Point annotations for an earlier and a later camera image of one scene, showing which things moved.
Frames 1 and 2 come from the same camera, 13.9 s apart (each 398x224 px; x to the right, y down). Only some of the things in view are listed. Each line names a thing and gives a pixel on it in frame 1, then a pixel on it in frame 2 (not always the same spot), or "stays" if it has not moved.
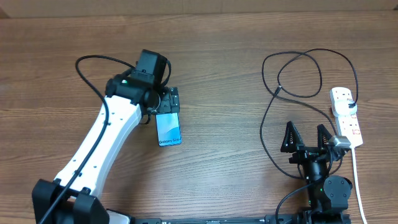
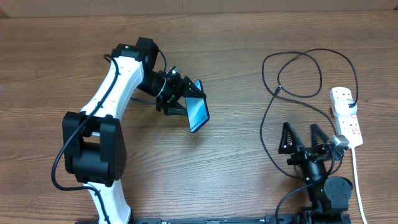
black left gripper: [170, 101] -> [178, 88]
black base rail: [268, 219] stays
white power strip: [347, 126] stays
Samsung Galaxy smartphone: [168, 129] -> [198, 111]
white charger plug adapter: [341, 107] stays
